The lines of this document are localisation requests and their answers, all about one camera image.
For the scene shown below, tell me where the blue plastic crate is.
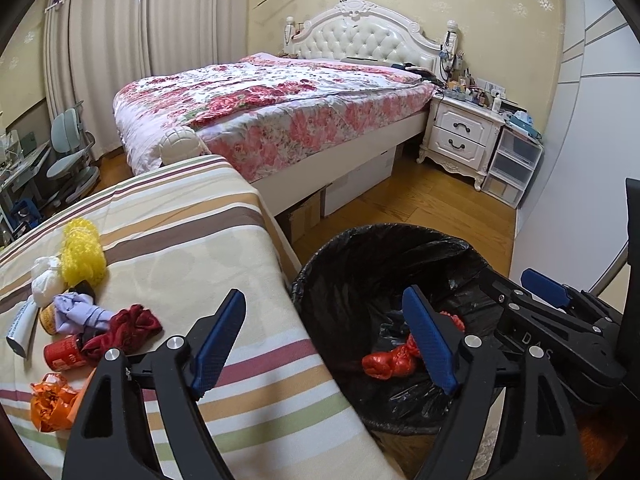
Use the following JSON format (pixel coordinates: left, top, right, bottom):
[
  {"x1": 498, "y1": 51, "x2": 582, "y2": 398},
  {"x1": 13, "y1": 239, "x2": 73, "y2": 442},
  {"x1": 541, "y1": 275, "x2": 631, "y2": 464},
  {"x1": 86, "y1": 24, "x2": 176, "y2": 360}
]
[{"x1": 10, "y1": 200, "x2": 42, "y2": 233}]

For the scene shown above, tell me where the floral pink quilt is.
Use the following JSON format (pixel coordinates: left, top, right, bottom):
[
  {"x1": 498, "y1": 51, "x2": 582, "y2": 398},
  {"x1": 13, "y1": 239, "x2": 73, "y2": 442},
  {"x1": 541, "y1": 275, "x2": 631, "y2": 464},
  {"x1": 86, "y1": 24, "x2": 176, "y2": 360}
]
[{"x1": 112, "y1": 51, "x2": 438, "y2": 183}]

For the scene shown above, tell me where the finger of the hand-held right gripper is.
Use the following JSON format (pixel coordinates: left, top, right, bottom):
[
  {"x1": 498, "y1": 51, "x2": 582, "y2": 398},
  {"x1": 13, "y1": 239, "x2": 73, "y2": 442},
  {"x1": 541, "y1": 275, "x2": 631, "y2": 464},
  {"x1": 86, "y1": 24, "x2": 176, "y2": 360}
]
[
  {"x1": 520, "y1": 268, "x2": 623, "y2": 331},
  {"x1": 480, "y1": 270, "x2": 601, "y2": 341}
]

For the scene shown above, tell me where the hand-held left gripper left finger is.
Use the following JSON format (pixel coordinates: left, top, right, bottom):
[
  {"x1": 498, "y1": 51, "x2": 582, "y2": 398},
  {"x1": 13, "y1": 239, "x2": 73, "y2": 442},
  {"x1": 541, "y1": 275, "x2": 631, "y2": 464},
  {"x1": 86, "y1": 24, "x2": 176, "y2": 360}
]
[{"x1": 62, "y1": 289, "x2": 247, "y2": 480}]

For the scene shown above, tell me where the red plastic bag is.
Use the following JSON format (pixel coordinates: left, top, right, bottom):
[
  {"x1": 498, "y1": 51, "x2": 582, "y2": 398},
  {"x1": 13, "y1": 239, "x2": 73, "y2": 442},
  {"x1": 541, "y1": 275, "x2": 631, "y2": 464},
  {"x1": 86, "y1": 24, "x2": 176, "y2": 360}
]
[{"x1": 361, "y1": 310, "x2": 468, "y2": 381}]

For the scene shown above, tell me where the orange label bottle black cap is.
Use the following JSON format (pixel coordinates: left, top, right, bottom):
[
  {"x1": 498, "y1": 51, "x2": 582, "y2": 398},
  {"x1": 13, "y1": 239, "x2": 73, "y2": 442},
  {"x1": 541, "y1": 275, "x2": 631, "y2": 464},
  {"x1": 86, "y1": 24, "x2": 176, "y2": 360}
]
[{"x1": 39, "y1": 280, "x2": 96, "y2": 335}]

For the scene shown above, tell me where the dark red cloth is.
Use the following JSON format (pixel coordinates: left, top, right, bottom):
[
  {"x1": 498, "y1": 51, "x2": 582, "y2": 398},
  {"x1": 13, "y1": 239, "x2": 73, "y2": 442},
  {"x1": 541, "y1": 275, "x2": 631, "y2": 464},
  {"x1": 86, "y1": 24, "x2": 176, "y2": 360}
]
[{"x1": 80, "y1": 304, "x2": 163, "y2": 366}]

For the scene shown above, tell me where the brown cardboard box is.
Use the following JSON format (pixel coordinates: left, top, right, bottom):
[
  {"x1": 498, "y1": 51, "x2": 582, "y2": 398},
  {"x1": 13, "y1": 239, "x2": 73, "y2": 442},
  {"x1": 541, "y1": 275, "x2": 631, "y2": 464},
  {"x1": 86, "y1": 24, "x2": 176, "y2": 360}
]
[{"x1": 275, "y1": 187, "x2": 326, "y2": 243}]

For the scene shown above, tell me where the white two-drawer nightstand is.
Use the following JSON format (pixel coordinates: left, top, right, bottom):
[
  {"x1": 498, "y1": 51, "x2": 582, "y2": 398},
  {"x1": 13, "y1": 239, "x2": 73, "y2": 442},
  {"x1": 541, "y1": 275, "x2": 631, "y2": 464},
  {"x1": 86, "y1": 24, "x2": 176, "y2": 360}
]
[{"x1": 417, "y1": 95, "x2": 506, "y2": 192}]

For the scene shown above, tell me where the red can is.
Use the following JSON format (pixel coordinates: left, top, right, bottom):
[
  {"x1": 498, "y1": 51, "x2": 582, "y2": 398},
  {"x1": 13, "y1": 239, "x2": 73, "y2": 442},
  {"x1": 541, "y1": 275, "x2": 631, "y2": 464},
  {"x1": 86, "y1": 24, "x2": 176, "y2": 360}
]
[{"x1": 43, "y1": 335, "x2": 98, "y2": 372}]

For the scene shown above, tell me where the white crumpled wad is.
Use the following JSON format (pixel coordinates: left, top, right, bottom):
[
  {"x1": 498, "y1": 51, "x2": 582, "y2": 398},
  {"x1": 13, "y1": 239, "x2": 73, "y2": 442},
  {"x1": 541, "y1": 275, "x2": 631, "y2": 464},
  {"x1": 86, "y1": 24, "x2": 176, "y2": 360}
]
[{"x1": 31, "y1": 256, "x2": 66, "y2": 306}]

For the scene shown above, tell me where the grey study desk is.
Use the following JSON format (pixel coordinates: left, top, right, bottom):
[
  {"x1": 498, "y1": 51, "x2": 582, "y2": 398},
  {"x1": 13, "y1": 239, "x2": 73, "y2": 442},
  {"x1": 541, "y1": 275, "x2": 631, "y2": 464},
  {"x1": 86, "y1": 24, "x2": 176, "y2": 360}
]
[{"x1": 0, "y1": 130, "x2": 53, "y2": 201}]

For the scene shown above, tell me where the pale purple cloth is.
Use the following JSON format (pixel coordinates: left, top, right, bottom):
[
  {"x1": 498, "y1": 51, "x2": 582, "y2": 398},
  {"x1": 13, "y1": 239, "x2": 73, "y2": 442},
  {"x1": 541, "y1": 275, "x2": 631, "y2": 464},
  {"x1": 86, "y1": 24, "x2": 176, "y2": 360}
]
[{"x1": 52, "y1": 292, "x2": 116, "y2": 336}]

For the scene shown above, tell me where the orange crumpled plastic bag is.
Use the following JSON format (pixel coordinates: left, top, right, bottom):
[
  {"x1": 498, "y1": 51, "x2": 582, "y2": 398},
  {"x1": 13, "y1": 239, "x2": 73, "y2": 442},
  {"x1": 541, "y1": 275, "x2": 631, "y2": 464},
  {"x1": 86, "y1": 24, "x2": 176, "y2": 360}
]
[{"x1": 30, "y1": 372, "x2": 96, "y2": 433}]

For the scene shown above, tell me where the beige pleated curtain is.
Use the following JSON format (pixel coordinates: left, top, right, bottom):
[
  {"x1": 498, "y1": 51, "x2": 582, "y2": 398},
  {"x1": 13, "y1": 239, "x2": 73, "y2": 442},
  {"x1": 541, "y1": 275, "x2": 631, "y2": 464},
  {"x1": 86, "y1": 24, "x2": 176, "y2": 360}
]
[
  {"x1": 145, "y1": 0, "x2": 251, "y2": 76},
  {"x1": 42, "y1": 0, "x2": 151, "y2": 156}
]

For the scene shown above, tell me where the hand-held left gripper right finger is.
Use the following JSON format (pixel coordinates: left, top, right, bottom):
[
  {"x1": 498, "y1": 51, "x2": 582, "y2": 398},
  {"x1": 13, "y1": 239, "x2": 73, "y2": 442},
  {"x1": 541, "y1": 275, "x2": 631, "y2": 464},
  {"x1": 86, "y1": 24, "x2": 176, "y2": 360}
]
[{"x1": 402, "y1": 286, "x2": 588, "y2": 480}]

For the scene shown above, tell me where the yellow foam mesh net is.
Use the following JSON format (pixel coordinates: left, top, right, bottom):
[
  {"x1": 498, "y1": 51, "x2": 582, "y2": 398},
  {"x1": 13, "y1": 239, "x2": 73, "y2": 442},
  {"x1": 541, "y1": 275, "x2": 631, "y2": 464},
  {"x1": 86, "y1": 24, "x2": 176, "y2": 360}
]
[{"x1": 60, "y1": 219, "x2": 108, "y2": 288}]

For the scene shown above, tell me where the white squeeze tube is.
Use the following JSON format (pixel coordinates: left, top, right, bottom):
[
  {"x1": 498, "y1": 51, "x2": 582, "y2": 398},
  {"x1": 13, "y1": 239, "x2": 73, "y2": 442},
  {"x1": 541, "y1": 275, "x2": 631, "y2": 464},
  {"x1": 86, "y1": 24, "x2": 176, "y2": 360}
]
[{"x1": 6, "y1": 299, "x2": 41, "y2": 358}]

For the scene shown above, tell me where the clear plastic drawer unit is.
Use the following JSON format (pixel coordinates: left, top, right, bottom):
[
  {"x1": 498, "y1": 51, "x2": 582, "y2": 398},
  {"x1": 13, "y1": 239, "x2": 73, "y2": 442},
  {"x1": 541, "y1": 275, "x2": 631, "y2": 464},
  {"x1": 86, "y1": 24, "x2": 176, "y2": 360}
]
[{"x1": 482, "y1": 122, "x2": 543, "y2": 210}]

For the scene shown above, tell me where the white bed with tufted headboard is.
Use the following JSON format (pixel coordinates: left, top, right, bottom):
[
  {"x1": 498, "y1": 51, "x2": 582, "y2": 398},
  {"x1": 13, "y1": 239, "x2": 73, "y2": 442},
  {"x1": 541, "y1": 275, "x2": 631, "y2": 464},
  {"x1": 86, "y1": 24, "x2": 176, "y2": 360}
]
[{"x1": 112, "y1": 0, "x2": 453, "y2": 218}]

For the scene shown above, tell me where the white storage box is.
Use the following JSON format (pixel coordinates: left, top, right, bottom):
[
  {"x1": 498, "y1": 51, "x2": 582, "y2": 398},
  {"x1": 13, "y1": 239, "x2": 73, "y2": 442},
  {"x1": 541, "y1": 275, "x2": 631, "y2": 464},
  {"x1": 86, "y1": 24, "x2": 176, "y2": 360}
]
[{"x1": 322, "y1": 147, "x2": 398, "y2": 216}]

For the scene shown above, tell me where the black bag lined trash bin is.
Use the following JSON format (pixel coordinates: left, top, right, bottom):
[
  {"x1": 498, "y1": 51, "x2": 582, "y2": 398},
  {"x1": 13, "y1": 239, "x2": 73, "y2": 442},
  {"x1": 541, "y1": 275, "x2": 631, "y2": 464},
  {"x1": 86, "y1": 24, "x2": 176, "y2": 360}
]
[{"x1": 290, "y1": 222, "x2": 508, "y2": 466}]

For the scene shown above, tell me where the clutter of small bottles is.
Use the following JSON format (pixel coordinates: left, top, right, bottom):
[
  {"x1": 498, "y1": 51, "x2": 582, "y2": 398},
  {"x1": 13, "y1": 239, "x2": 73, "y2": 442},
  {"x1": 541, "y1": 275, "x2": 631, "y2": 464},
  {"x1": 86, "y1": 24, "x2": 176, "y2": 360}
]
[{"x1": 440, "y1": 45, "x2": 508, "y2": 111}]

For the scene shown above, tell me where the grey-green desk chair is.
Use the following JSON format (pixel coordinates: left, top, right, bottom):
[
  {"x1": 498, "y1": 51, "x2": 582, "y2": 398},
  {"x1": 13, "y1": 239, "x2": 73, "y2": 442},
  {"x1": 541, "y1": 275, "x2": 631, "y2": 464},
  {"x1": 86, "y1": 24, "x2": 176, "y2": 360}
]
[{"x1": 46, "y1": 101, "x2": 101, "y2": 206}]

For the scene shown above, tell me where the white sliding wardrobe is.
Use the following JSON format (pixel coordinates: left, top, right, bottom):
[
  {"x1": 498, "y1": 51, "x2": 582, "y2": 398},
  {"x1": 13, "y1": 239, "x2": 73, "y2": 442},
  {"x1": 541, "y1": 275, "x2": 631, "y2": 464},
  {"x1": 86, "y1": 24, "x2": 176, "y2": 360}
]
[{"x1": 510, "y1": 0, "x2": 640, "y2": 311}]

